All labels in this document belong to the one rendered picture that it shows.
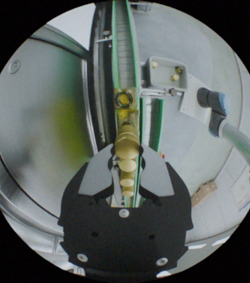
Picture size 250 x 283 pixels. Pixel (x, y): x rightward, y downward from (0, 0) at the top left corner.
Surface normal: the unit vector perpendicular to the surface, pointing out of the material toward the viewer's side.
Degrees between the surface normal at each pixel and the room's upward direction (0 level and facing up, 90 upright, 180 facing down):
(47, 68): 90
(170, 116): 0
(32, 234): 90
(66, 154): 90
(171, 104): 0
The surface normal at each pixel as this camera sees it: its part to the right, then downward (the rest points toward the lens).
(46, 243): 1.00, -0.02
